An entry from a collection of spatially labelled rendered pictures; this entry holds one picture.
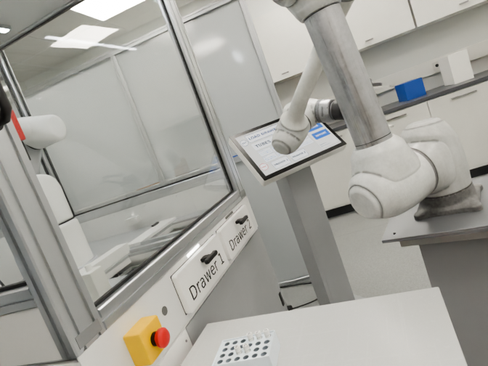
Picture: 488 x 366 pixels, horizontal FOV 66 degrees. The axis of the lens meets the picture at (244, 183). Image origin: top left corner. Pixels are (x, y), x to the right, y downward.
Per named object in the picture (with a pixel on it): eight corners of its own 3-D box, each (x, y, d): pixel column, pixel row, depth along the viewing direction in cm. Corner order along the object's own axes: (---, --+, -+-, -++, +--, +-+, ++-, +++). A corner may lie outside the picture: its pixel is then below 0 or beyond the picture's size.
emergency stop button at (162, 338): (174, 339, 79) (167, 322, 78) (165, 351, 75) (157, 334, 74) (163, 340, 80) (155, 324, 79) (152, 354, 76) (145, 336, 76)
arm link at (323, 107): (314, 99, 141) (329, 98, 137) (325, 98, 147) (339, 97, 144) (315, 123, 142) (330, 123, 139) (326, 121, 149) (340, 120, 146)
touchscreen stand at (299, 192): (416, 320, 191) (356, 131, 177) (354, 371, 172) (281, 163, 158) (349, 295, 236) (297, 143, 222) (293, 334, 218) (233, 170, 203)
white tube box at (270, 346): (280, 345, 80) (274, 329, 79) (275, 372, 72) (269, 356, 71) (228, 354, 83) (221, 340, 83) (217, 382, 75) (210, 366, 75)
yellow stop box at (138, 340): (171, 342, 81) (159, 313, 80) (155, 365, 75) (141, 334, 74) (152, 345, 83) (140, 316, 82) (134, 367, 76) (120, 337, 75)
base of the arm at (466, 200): (483, 181, 120) (478, 165, 120) (483, 210, 103) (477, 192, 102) (423, 193, 131) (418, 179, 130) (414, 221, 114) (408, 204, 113)
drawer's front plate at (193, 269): (229, 263, 123) (217, 233, 122) (192, 314, 96) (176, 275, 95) (224, 264, 124) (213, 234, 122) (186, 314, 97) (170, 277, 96)
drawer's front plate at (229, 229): (255, 229, 152) (245, 204, 151) (232, 260, 125) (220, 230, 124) (250, 229, 153) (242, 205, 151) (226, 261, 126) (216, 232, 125)
